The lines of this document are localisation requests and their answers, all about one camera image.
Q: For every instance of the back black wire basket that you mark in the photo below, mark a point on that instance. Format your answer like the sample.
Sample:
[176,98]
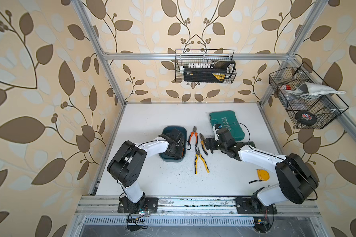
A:
[205,58]

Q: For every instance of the aluminium front rail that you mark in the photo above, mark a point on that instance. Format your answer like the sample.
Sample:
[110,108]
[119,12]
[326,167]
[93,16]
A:
[192,206]

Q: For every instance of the dark teal storage tray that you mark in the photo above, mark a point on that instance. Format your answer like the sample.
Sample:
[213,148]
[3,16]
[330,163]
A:
[173,145]

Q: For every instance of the yellow combination pliers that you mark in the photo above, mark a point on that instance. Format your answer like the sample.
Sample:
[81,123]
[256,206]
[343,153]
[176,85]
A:
[203,144]

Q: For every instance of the right black wire basket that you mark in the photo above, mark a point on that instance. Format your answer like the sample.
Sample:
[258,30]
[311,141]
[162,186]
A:
[311,103]

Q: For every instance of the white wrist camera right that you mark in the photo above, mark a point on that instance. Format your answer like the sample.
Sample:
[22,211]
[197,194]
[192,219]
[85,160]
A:
[216,127]

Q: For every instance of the black wire basket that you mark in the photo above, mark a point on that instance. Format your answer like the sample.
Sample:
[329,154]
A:
[205,58]
[311,103]

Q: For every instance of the yellow tape measure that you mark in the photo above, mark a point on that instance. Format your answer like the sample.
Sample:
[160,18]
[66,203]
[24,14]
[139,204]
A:
[263,175]

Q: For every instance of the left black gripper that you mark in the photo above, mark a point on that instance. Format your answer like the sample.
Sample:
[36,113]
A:
[178,145]

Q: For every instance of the grey cloth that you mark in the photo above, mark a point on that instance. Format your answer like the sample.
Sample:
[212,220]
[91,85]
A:
[312,90]

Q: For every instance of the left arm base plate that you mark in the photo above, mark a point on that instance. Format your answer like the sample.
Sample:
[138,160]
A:
[138,205]

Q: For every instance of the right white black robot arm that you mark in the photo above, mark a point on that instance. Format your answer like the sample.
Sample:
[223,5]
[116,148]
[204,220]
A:
[295,180]

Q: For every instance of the black yellow tool box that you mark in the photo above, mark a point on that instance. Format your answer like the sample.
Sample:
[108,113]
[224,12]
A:
[204,75]

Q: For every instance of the green plastic tool case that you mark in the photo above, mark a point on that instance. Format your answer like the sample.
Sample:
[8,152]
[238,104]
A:
[227,119]

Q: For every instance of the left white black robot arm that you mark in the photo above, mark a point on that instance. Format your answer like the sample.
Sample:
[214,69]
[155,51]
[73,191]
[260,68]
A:
[127,163]

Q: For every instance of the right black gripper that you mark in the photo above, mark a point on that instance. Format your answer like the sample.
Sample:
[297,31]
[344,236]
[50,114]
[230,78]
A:
[210,141]

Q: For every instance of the orange combination pliers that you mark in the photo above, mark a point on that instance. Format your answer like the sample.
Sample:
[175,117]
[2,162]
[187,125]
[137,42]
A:
[195,135]

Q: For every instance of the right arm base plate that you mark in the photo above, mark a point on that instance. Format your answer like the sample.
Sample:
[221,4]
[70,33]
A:
[255,205]

